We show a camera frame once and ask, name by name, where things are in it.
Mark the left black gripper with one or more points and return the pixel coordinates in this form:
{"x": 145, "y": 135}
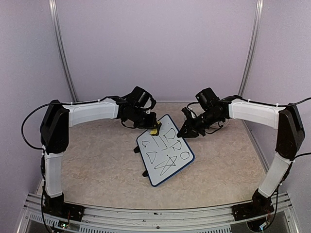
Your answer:
{"x": 152, "y": 124}

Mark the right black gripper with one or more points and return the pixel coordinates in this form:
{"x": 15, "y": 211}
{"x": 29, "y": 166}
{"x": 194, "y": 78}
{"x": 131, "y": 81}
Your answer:
{"x": 188, "y": 125}

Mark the blue-framed whiteboard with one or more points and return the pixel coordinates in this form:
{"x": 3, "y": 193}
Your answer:
{"x": 165, "y": 154}

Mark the yellow whiteboard eraser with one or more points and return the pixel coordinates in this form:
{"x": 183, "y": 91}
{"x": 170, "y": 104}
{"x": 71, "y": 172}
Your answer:
{"x": 154, "y": 132}

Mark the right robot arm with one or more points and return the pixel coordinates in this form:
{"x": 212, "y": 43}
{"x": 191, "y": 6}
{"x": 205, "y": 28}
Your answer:
{"x": 283, "y": 118}

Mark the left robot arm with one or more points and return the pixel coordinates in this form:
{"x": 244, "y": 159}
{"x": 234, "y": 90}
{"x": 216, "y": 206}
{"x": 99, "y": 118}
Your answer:
{"x": 59, "y": 117}

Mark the blue striped plate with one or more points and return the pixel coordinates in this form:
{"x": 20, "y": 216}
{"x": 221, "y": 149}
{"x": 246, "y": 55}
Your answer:
{"x": 223, "y": 124}

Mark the back aluminium table rail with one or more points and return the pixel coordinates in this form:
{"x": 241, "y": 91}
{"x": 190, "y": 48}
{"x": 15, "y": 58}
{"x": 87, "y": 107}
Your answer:
{"x": 176, "y": 101}

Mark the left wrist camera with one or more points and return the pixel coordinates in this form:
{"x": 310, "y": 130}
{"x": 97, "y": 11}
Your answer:
{"x": 139, "y": 97}

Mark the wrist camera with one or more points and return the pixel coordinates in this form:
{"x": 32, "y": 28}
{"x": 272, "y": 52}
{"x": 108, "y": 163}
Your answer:
{"x": 139, "y": 97}
{"x": 205, "y": 98}

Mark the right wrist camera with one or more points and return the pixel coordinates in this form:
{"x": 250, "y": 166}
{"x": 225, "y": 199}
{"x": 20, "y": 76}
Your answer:
{"x": 205, "y": 98}

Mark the right side table rail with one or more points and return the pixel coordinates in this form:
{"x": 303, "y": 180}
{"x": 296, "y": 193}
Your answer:
{"x": 257, "y": 148}

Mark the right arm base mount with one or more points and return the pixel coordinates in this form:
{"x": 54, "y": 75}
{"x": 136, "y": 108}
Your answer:
{"x": 250, "y": 210}

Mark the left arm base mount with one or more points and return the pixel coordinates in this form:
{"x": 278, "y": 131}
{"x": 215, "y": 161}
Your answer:
{"x": 65, "y": 210}

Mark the right aluminium frame post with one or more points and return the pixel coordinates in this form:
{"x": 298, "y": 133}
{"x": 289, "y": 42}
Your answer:
{"x": 252, "y": 46}

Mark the aluminium frame post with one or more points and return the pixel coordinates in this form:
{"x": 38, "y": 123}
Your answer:
{"x": 252, "y": 46}
{"x": 61, "y": 49}

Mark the left aluminium frame post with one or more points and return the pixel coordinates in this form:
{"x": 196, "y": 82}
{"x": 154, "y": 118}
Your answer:
{"x": 61, "y": 49}

